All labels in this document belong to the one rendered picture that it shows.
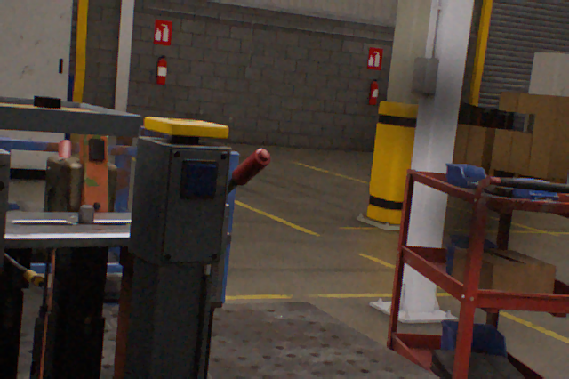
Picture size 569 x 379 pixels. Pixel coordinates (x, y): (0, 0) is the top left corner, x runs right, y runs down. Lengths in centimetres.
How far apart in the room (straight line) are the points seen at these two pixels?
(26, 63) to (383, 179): 350
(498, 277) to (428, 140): 192
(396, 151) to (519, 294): 503
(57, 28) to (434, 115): 501
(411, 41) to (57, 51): 335
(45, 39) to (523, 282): 663
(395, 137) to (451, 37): 321
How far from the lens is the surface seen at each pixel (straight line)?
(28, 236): 109
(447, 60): 493
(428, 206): 496
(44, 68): 910
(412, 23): 811
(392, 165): 806
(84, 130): 76
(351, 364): 173
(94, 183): 134
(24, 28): 906
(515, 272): 315
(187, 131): 84
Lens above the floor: 121
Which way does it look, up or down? 7 degrees down
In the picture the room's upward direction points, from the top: 6 degrees clockwise
